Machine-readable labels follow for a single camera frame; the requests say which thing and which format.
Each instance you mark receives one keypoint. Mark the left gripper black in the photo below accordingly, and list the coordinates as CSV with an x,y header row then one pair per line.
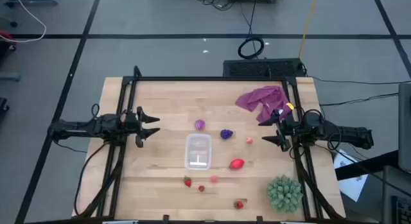
x,y
130,124

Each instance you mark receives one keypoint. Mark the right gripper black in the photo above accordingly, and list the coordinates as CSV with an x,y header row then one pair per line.
x,y
289,127

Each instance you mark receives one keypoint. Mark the small salmon toy fruit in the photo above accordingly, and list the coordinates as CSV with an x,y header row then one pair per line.
x,y
249,140

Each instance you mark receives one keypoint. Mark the dark purple toy grapes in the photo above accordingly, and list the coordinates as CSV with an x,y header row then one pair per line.
x,y
226,134

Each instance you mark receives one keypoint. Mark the large red strawberry toy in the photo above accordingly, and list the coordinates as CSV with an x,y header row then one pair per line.
x,y
236,164

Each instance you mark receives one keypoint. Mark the purple toy onion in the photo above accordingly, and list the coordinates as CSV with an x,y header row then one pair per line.
x,y
199,124

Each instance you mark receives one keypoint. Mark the clear plastic tupperware container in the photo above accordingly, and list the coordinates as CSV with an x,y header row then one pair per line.
x,y
192,153

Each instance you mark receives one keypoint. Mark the small pink toy fruit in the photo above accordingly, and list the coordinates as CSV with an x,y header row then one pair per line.
x,y
214,179

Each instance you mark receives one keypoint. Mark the small red toy strawberry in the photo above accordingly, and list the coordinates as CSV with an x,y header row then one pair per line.
x,y
201,188

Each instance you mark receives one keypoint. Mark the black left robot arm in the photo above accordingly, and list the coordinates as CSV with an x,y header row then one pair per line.
x,y
80,128

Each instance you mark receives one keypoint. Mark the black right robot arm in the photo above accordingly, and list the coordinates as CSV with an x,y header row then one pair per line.
x,y
346,134

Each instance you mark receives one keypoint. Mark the purple cloth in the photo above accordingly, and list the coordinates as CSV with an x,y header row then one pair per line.
x,y
266,97

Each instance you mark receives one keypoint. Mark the green spiky artificial plant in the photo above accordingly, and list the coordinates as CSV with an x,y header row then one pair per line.
x,y
284,193

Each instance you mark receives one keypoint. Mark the black perforated computer case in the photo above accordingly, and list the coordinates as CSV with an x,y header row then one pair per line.
x,y
257,68

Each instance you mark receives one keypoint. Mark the white printed paper sheet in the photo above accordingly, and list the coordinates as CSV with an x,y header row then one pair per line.
x,y
351,185

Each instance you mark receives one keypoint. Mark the black object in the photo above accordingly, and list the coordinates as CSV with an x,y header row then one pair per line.
x,y
3,105

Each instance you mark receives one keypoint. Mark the grey metal furniture foot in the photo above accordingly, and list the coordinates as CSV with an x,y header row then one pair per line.
x,y
32,2
9,77

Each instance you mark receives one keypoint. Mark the black keyboard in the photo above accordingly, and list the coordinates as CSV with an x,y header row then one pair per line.
x,y
403,211

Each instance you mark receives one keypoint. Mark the red object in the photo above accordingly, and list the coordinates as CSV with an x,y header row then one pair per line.
x,y
6,36

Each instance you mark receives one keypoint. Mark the black caster wheel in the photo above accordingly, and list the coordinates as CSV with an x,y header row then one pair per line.
x,y
13,24

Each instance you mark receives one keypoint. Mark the black metal table frame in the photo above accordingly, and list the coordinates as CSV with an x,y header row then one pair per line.
x,y
205,79

